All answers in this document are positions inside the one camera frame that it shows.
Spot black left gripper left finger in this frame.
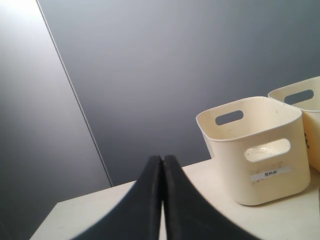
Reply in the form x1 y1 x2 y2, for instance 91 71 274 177
76 155 163 240

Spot cream plastic bin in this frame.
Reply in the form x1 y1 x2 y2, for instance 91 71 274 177
268 76 320 170
196 96 311 206

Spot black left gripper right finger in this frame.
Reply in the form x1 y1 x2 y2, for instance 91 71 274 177
163 155 254 240

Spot cream plastic bin middle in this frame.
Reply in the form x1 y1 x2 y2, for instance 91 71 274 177
268 76 320 170

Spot cream plastic bin left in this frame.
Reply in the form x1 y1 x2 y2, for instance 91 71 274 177
196 96 311 206

